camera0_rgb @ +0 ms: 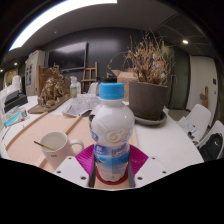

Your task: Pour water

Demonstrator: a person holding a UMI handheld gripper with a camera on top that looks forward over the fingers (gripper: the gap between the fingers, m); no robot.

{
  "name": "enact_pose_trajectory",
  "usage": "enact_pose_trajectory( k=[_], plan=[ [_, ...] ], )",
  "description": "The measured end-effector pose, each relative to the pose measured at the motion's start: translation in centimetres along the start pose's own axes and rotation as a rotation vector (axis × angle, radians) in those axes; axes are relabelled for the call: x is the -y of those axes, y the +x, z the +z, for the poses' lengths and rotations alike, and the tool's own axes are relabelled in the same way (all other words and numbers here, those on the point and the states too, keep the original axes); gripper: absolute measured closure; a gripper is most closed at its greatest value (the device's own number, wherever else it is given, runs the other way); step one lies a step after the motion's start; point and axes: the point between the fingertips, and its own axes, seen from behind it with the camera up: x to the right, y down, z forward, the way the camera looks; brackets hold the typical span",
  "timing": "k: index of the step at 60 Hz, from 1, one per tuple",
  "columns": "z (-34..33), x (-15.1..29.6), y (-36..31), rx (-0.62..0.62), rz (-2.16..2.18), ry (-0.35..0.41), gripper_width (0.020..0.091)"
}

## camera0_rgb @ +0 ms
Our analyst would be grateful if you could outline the long ceiling light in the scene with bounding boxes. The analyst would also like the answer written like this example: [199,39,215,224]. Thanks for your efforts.
[8,0,118,52]

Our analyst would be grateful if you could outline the printed paper sheets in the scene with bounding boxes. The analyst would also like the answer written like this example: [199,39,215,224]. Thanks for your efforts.
[62,94,101,118]

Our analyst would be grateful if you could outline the black desktop device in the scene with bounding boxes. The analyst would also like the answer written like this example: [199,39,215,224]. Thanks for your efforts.
[3,89,29,114]

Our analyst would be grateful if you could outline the black backpack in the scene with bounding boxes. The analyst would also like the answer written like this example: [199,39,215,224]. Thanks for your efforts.
[199,133,224,162]

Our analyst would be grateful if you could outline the wooden wall figure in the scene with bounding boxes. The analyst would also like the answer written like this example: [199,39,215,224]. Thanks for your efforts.
[199,85,209,109]

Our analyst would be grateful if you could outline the wooden stirring stick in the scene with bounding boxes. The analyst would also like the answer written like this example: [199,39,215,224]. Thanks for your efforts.
[33,140,56,152]

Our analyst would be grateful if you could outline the cardboard box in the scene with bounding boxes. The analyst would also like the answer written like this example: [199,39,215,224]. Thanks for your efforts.
[111,68,138,101]

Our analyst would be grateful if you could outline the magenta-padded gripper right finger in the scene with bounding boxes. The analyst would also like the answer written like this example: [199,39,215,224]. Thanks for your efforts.
[127,144,169,188]

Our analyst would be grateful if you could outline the golden brown sculpture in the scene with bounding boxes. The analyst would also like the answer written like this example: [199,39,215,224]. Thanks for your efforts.
[28,64,72,114]

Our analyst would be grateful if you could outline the dried plant in grey pot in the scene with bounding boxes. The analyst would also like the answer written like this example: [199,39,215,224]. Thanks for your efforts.
[124,31,174,122]

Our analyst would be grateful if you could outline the white enamel mug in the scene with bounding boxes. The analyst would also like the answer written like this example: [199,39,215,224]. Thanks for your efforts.
[39,130,85,171]

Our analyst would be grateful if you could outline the light wooden board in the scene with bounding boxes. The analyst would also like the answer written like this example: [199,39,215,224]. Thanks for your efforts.
[4,111,139,190]

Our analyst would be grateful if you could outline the white cabinet with pictures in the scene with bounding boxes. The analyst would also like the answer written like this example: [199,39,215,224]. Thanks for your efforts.
[24,49,46,97]

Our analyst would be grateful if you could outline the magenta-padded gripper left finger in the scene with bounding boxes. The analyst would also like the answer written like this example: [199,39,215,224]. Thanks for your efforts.
[53,143,98,189]

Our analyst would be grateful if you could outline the wooden easel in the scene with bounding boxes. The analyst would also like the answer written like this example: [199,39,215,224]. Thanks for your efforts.
[81,61,99,94]

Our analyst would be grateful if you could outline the colourful book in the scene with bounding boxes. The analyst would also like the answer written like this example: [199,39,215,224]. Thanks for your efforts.
[2,105,29,128]

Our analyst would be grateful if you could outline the grey plant pot saucer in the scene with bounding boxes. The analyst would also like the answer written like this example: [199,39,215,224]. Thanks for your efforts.
[134,111,168,127]

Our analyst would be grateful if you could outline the black wall screen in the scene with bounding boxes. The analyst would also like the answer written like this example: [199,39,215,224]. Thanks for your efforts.
[47,41,88,72]

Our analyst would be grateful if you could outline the small white green bottle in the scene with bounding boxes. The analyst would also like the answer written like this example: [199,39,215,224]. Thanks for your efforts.
[69,76,79,99]

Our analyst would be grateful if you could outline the white drink bottle blue cap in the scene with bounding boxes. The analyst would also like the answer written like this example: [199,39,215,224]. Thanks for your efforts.
[88,82,136,183]

